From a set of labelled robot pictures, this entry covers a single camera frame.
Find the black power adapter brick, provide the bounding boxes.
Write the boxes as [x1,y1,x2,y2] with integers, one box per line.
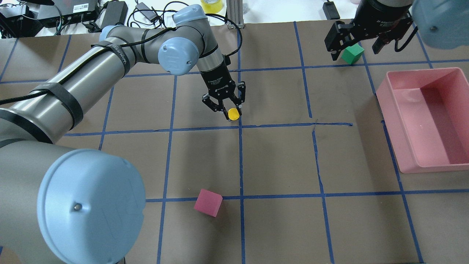
[100,0,128,29]

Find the yellow tape roll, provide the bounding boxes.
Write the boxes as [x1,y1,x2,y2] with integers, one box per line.
[200,0,224,14]

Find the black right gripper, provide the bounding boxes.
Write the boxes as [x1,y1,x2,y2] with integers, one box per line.
[324,0,415,61]

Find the brown paper mat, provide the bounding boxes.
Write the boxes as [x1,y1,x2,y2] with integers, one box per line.
[0,18,469,264]

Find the green cube far corner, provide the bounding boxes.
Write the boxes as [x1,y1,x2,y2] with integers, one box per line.
[341,43,365,65]

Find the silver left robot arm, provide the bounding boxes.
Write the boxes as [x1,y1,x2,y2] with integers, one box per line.
[1,3,245,264]

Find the pink plastic bin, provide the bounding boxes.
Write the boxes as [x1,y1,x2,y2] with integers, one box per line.
[376,67,469,173]

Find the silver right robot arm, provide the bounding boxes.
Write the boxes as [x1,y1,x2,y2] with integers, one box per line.
[231,0,468,126]

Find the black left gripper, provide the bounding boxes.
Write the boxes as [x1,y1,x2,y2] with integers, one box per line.
[200,62,246,121]

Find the pink foam cube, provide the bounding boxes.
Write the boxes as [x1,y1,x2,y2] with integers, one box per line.
[194,189,223,217]

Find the yellow mushroom push button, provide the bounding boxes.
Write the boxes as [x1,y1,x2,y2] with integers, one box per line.
[228,107,241,121]

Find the aluminium frame post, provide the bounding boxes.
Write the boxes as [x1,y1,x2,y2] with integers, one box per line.
[226,0,245,29]

